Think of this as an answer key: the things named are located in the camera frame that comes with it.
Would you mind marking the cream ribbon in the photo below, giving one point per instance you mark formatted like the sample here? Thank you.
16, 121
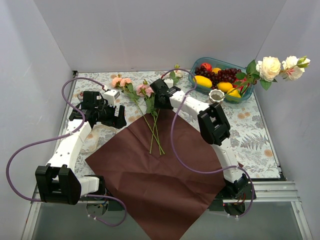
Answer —
98, 136

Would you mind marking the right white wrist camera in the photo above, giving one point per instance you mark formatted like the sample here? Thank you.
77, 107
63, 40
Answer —
169, 82

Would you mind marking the yellow lemon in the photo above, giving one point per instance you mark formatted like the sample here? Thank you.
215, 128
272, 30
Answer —
224, 86

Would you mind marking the white rose stem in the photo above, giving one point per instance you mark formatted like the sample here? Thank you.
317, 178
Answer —
266, 71

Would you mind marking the small metal can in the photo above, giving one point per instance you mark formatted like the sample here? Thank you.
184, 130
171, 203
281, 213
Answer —
80, 95

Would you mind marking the pink rose stem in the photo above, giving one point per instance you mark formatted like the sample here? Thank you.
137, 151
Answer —
145, 91

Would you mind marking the yellow mango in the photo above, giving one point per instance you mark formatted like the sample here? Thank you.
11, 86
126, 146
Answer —
203, 81

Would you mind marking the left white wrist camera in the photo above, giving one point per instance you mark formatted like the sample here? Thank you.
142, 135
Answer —
111, 96

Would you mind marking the yellow pear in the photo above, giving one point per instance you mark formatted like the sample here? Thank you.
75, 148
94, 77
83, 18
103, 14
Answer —
233, 92

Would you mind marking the purple grape bunch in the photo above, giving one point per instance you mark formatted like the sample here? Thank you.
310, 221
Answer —
225, 75

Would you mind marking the peach rose stem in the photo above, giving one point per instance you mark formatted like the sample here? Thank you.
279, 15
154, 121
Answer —
127, 87

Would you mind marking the orange fruit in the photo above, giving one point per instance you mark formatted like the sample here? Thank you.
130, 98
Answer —
216, 70

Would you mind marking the white ribbed vase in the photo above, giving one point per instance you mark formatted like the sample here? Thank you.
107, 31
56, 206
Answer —
216, 96

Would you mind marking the red dragon fruit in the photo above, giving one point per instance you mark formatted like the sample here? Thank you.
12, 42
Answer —
241, 85

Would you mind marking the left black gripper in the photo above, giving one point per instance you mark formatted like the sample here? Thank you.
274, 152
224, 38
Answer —
114, 116

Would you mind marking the dark red wrapping paper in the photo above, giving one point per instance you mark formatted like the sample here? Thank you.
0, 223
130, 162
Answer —
160, 194

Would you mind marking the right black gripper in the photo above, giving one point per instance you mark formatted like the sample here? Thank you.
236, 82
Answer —
160, 89

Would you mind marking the floral table mat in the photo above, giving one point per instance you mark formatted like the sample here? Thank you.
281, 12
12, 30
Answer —
249, 136

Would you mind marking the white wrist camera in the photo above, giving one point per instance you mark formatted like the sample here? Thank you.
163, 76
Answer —
169, 82
111, 96

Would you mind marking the rose bud stem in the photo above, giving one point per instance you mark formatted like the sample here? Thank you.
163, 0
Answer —
176, 74

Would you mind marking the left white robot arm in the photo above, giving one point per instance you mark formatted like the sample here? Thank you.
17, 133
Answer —
56, 181

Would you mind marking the teal plastic fruit basket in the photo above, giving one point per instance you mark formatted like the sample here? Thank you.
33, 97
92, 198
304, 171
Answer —
222, 65

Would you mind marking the red apple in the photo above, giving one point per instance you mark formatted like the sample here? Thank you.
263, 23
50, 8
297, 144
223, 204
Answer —
206, 67

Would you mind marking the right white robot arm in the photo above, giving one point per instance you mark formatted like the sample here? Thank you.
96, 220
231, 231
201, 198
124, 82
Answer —
214, 129

